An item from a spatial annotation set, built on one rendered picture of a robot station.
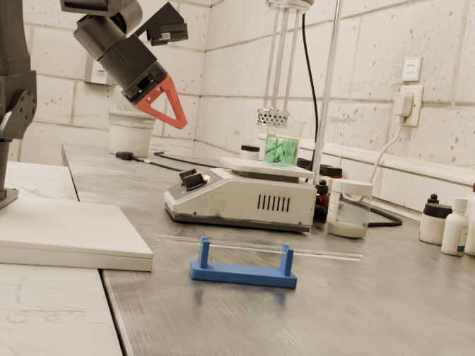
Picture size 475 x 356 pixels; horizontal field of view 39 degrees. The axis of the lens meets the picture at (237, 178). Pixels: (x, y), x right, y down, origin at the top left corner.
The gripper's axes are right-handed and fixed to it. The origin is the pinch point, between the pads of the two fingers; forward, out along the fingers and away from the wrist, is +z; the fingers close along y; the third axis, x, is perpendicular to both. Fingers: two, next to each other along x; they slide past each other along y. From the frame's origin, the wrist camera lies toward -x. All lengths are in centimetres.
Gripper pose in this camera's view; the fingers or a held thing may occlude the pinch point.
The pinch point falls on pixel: (179, 122)
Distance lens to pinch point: 100.7
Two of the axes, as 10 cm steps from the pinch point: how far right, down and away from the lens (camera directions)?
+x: -7.2, 6.9, -0.8
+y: -2.2, -1.2, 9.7
